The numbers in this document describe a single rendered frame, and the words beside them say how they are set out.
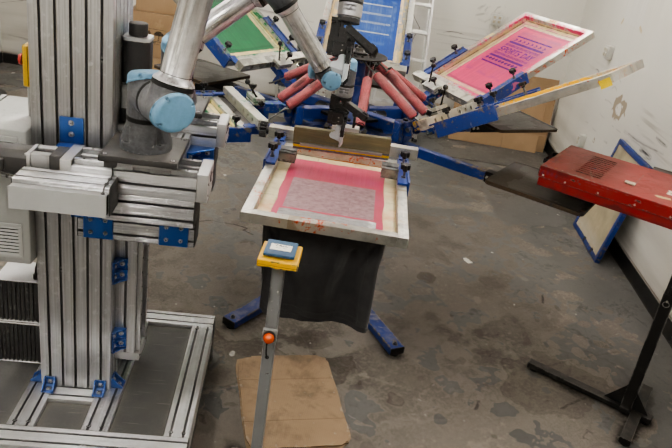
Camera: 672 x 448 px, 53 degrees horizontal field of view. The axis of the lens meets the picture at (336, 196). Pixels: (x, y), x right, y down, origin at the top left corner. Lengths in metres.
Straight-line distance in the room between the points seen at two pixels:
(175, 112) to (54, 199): 0.43
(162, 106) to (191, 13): 0.25
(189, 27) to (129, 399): 1.47
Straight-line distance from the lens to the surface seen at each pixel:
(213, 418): 2.95
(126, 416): 2.65
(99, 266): 2.44
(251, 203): 2.39
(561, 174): 2.98
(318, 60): 2.52
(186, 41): 1.83
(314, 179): 2.75
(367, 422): 3.03
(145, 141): 2.00
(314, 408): 3.01
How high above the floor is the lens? 1.98
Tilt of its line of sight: 23 degrees down
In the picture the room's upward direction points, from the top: 9 degrees clockwise
